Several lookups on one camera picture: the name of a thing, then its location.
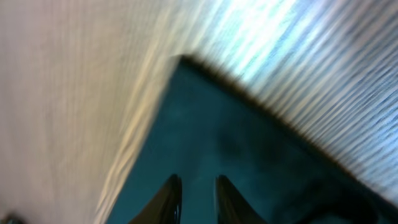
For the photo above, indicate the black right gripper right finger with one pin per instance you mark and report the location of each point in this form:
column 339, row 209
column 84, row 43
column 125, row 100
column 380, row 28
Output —
column 231, row 206

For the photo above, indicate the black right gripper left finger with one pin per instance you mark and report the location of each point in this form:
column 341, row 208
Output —
column 165, row 206

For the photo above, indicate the black t-shirt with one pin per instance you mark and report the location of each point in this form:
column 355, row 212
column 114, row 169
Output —
column 205, row 128

